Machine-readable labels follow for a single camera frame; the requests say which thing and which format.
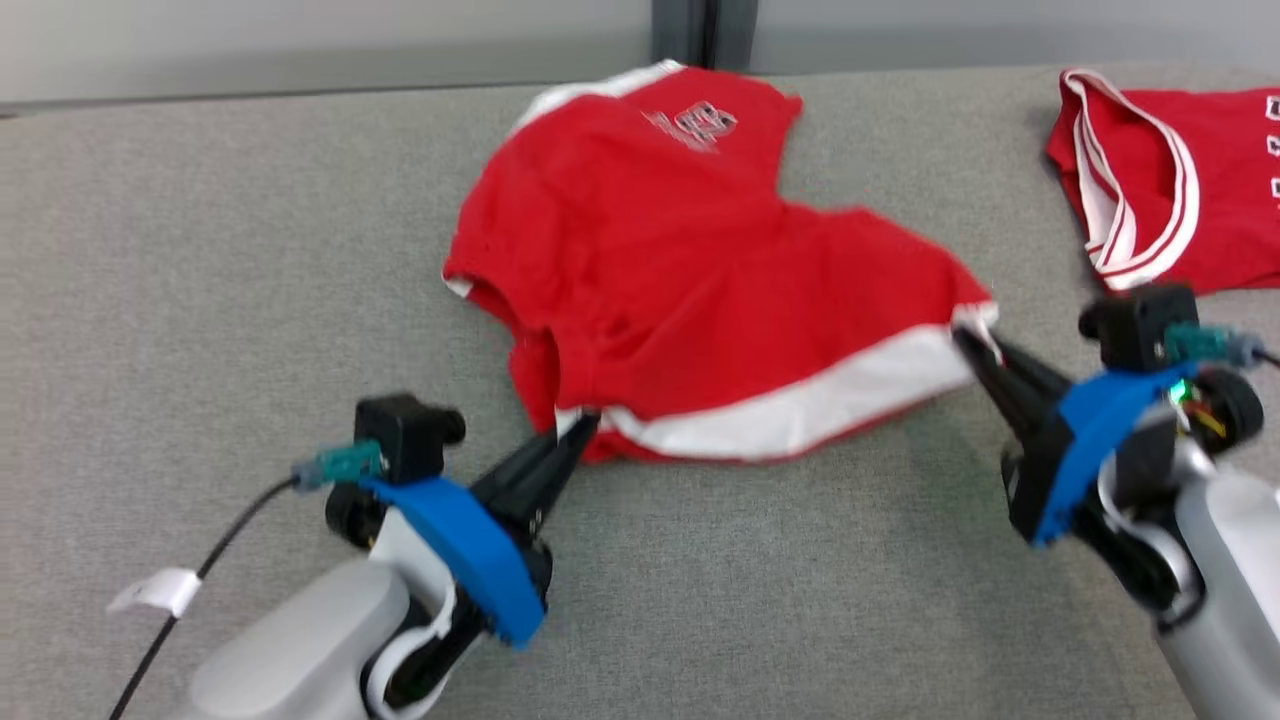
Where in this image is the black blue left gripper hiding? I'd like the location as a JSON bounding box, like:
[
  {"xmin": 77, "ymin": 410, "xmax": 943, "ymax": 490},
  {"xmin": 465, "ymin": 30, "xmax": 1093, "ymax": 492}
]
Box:
[{"xmin": 360, "ymin": 410, "xmax": 602, "ymax": 650}]

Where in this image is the red jersey striped collar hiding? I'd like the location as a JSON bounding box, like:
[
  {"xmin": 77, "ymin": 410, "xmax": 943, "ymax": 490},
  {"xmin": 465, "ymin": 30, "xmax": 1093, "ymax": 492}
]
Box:
[{"xmin": 1046, "ymin": 68, "xmax": 1280, "ymax": 297}]

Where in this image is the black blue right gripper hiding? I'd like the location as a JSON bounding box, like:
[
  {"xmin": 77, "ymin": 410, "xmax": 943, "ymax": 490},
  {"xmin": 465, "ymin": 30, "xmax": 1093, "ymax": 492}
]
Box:
[{"xmin": 951, "ymin": 327, "xmax": 1199, "ymax": 549}]

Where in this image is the white cable tag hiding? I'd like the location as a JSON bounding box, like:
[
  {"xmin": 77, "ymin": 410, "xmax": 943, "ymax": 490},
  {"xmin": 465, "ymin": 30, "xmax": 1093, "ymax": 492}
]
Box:
[{"xmin": 107, "ymin": 566, "xmax": 204, "ymax": 619}]

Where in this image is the red shirt white trim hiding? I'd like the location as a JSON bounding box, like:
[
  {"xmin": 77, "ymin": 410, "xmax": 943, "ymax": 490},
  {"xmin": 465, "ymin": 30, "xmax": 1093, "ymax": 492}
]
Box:
[{"xmin": 442, "ymin": 60, "xmax": 1001, "ymax": 467}]

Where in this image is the dark grey wall post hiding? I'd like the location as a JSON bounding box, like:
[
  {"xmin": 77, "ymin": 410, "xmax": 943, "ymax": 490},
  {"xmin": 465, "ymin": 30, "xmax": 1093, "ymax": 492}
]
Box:
[{"xmin": 650, "ymin": 0, "xmax": 759, "ymax": 72}]

